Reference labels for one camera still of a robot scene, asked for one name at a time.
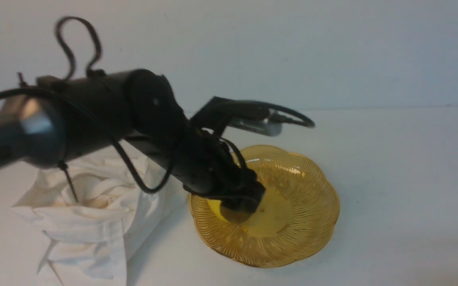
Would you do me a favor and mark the brown kiwi fruit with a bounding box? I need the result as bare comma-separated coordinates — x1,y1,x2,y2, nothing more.
219,206,252,224

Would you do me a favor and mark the yellow lemon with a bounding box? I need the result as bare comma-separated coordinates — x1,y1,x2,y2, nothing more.
206,199,228,222

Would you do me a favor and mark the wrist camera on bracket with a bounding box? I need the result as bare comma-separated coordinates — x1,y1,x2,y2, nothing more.
190,97,282,137

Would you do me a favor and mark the amber glass plate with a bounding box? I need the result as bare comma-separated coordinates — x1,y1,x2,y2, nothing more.
189,145,340,268

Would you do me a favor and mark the white cloth bag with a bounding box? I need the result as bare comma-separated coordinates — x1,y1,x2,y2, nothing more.
12,148,188,286

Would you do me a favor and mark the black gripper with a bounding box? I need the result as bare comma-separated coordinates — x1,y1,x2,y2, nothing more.
173,128,265,214

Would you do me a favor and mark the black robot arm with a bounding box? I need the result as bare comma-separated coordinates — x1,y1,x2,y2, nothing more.
0,69,265,214

